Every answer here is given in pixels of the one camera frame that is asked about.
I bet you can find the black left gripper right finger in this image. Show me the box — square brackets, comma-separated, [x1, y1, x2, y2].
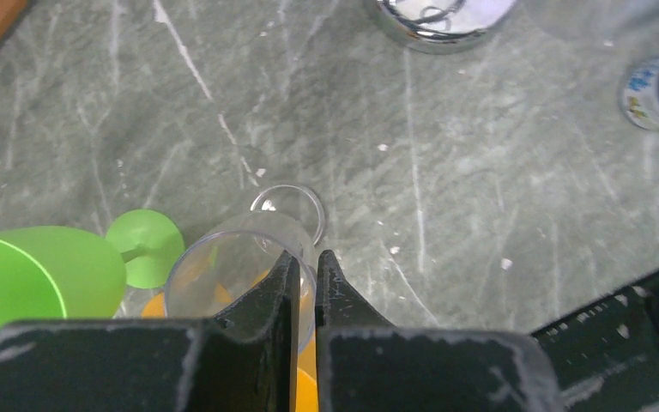
[315, 250, 563, 411]

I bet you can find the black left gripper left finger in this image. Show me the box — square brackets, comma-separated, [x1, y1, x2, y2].
[0, 252, 299, 411]

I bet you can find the clear plastic wine glass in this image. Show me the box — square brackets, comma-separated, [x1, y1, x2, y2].
[164, 182, 326, 350]

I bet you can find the chrome wine glass rack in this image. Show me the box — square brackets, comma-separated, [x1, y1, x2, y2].
[363, 0, 517, 55]

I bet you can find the orange plastic goblet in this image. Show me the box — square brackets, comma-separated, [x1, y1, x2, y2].
[295, 336, 318, 412]
[141, 249, 235, 318]

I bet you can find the green plastic goblet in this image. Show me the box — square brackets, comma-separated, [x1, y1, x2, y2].
[0, 209, 185, 328]

